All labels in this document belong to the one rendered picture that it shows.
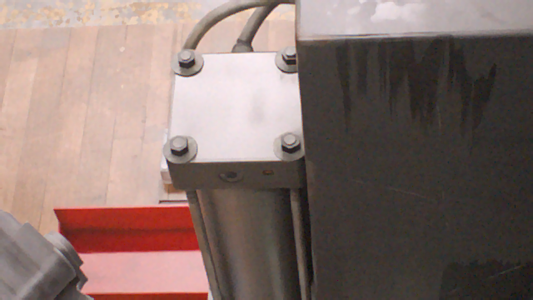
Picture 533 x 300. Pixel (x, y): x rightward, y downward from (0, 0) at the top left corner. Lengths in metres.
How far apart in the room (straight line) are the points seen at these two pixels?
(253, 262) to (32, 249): 0.25
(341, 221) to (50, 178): 0.80
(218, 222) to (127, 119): 0.72
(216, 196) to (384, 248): 0.12
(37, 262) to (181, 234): 0.42
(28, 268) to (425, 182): 0.43
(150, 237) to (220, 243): 0.57
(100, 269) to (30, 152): 0.21
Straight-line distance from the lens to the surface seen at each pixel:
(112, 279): 1.35
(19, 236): 0.98
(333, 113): 0.61
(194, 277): 1.34
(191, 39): 0.77
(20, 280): 0.97
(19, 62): 1.59
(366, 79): 0.58
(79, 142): 1.48
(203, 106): 0.71
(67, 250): 1.00
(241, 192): 0.73
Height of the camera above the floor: 2.08
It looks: 54 degrees down
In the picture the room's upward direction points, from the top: 9 degrees counter-clockwise
